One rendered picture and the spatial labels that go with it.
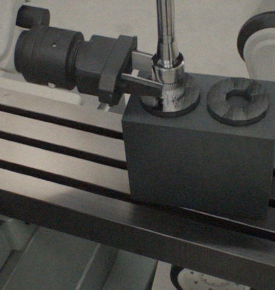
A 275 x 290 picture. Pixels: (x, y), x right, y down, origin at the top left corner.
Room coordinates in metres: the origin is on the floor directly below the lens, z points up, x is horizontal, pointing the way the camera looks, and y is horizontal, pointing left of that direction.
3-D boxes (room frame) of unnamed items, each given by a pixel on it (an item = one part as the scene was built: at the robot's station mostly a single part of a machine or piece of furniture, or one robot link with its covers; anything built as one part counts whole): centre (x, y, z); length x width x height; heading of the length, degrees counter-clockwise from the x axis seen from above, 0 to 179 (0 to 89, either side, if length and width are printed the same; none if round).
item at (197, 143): (0.70, -0.10, 1.04); 0.22 x 0.12 x 0.20; 72
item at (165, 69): (0.72, -0.06, 1.20); 0.05 x 0.05 x 0.01
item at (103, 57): (0.76, 0.06, 1.17); 0.13 x 0.12 x 0.10; 159
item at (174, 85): (0.72, -0.06, 1.17); 0.05 x 0.05 x 0.05
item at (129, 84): (0.70, -0.01, 1.17); 0.06 x 0.02 x 0.03; 69
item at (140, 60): (0.76, -0.04, 1.17); 0.06 x 0.02 x 0.03; 69
